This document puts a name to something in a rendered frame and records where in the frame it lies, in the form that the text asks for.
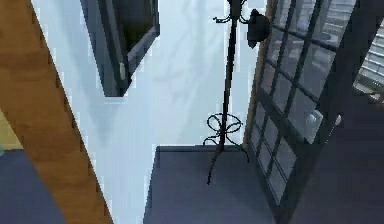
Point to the black metal coat stand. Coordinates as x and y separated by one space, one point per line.
228 76

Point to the black glass paned door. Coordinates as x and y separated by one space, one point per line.
293 100

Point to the black hat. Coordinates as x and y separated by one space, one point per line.
257 28

